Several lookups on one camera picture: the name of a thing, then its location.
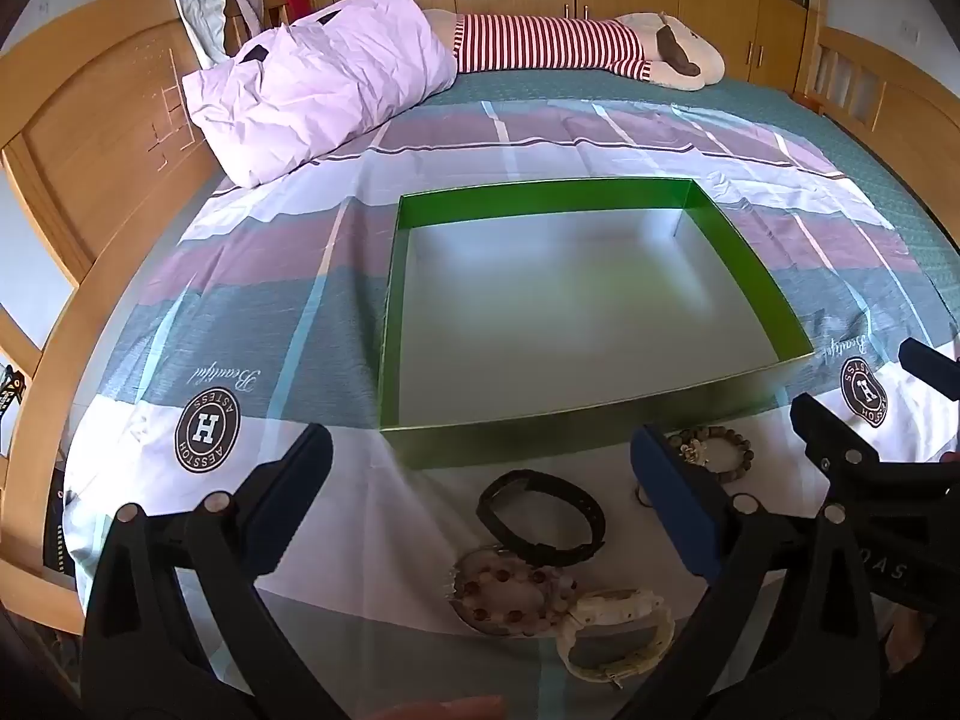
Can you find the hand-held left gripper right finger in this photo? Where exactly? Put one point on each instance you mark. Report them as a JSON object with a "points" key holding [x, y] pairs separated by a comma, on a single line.
{"points": [[675, 510]]}

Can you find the white wrist watch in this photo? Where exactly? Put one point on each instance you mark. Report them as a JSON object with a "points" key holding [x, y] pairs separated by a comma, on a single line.
{"points": [[660, 626]]}

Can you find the striped plush toy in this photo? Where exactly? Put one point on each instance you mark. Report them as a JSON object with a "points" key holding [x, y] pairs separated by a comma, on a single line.
{"points": [[555, 41]]}

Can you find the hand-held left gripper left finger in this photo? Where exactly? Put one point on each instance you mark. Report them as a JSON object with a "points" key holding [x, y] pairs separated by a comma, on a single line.
{"points": [[289, 517]]}

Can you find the wooden bed headboard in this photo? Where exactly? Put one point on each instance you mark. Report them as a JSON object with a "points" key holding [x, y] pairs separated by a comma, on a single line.
{"points": [[82, 165]]}

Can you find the grey clothes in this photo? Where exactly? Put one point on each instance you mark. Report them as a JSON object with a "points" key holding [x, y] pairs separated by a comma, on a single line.
{"points": [[202, 15]]}

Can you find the black wrist watch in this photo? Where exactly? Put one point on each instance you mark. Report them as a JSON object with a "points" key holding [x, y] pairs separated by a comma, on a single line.
{"points": [[577, 544]]}

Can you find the wooden bed footboard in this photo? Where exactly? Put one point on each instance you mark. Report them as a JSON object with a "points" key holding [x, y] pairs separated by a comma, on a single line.
{"points": [[870, 90]]}

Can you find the wooden chair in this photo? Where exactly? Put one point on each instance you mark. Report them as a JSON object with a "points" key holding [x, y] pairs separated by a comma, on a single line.
{"points": [[259, 11]]}

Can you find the white wall switch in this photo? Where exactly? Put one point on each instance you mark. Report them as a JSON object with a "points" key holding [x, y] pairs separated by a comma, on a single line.
{"points": [[909, 31]]}

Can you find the teal bed mat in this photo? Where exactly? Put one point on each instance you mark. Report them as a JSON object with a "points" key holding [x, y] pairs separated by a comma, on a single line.
{"points": [[825, 127]]}

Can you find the green cardboard box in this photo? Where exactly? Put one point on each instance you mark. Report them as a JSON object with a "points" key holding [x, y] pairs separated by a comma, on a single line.
{"points": [[525, 300]]}

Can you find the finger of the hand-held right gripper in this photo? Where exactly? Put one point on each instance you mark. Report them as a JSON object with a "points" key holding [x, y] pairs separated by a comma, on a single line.
{"points": [[934, 364], [832, 439]]}

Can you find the person's right hand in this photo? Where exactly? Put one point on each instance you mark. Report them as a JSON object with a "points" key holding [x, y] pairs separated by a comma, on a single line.
{"points": [[915, 641]]}

